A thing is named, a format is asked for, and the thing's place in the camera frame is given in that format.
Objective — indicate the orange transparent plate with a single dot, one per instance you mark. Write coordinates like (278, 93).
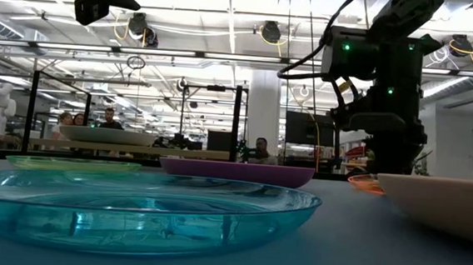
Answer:
(364, 185)

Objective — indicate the purple plate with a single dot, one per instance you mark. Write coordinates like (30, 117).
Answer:
(238, 173)

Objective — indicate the green transparent plate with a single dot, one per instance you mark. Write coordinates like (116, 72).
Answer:
(71, 164)

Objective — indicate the background black rig frame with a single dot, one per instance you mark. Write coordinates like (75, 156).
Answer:
(215, 87)

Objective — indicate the small dark screen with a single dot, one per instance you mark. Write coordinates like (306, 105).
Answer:
(219, 141)

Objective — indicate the black monitor screen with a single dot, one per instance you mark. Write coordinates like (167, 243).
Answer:
(307, 129)

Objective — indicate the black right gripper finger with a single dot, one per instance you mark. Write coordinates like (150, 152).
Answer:
(406, 159)
(381, 157)

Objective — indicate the blue transparent plate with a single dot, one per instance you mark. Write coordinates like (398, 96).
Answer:
(130, 225)

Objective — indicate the silver ventilation duct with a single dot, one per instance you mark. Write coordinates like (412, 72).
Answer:
(465, 88)
(2, 26)

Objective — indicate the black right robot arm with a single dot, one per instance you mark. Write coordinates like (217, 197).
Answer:
(396, 56)

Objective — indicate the person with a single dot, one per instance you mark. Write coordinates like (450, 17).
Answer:
(262, 151)
(110, 119)
(79, 119)
(64, 122)

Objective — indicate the white building column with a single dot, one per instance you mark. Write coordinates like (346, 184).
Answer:
(264, 109)

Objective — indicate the wooden shelf black frame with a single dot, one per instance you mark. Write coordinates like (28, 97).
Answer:
(135, 149)

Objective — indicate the long ceiling light rail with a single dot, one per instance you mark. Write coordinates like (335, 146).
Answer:
(241, 58)

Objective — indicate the cream bowl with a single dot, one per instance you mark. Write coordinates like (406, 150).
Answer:
(444, 209)

